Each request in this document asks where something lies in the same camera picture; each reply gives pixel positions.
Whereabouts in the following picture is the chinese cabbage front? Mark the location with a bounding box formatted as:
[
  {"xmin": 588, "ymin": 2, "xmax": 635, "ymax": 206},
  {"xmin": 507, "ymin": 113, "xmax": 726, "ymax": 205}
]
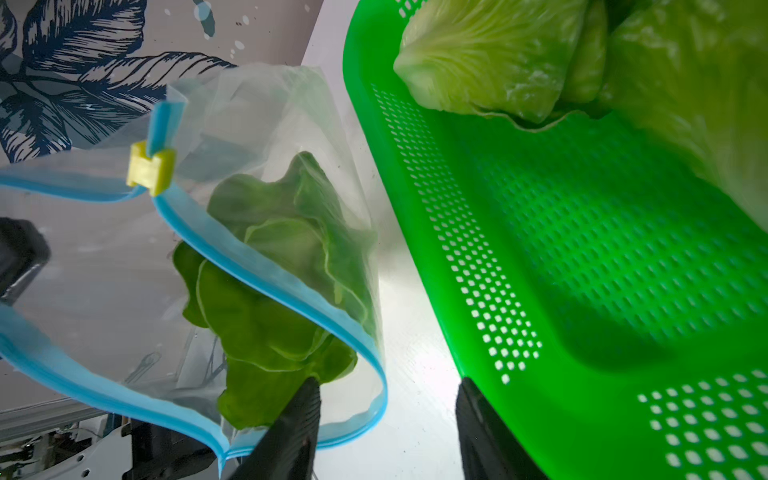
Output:
[{"xmin": 172, "ymin": 151, "xmax": 378, "ymax": 431}]

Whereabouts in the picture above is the green plastic basket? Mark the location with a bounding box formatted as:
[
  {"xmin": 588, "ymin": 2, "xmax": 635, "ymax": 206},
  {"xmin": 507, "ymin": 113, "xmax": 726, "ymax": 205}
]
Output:
[{"xmin": 343, "ymin": 1, "xmax": 767, "ymax": 479}]

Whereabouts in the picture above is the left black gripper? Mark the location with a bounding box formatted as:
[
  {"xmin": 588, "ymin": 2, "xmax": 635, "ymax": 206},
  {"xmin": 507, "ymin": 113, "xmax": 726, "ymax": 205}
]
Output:
[{"xmin": 120, "ymin": 421, "xmax": 217, "ymax": 480}]

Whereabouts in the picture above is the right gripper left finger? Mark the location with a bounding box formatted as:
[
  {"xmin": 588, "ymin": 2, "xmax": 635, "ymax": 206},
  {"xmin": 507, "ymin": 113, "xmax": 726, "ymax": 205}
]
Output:
[{"xmin": 230, "ymin": 377, "xmax": 321, "ymax": 480}]

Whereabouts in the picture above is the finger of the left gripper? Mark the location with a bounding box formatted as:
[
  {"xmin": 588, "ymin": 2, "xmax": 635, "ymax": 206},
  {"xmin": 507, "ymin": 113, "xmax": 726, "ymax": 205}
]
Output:
[{"xmin": 1, "ymin": 217, "xmax": 51, "ymax": 300}]

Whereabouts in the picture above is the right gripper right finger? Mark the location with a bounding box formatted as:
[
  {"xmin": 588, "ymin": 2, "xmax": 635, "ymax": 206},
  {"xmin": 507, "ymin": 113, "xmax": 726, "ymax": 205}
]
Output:
[{"xmin": 455, "ymin": 377, "xmax": 547, "ymax": 480}]

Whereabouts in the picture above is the chinese cabbage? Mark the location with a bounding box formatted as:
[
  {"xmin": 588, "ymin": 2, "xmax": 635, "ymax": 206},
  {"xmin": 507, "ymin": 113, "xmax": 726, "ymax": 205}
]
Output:
[
  {"xmin": 600, "ymin": 1, "xmax": 767, "ymax": 229},
  {"xmin": 393, "ymin": 1, "xmax": 609, "ymax": 130},
  {"xmin": 172, "ymin": 151, "xmax": 378, "ymax": 431}
]

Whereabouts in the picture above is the clear zipper bag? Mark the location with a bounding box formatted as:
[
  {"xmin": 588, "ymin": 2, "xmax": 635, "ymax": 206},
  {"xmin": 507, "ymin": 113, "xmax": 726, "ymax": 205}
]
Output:
[{"xmin": 1, "ymin": 63, "xmax": 388, "ymax": 461}]

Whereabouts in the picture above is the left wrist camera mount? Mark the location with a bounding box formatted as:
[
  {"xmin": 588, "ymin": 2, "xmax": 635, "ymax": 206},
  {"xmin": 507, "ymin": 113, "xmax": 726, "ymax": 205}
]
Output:
[{"xmin": 21, "ymin": 414, "xmax": 133, "ymax": 479}]

